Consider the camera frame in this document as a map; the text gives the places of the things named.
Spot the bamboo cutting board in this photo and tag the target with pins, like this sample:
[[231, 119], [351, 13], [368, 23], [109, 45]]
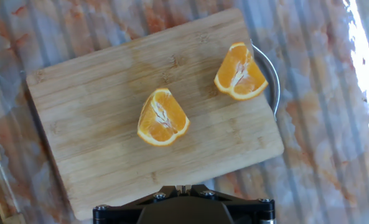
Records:
[[94, 109]]

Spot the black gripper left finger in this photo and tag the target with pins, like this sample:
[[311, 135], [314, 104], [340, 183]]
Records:
[[115, 214]]

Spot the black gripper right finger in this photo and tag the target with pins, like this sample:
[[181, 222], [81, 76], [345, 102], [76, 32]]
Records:
[[252, 211]]

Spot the marble pattern plastic mat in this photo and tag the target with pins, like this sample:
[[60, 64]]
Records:
[[311, 140]]

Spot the cut orange piece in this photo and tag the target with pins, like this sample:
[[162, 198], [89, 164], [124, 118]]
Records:
[[162, 119], [240, 74]]

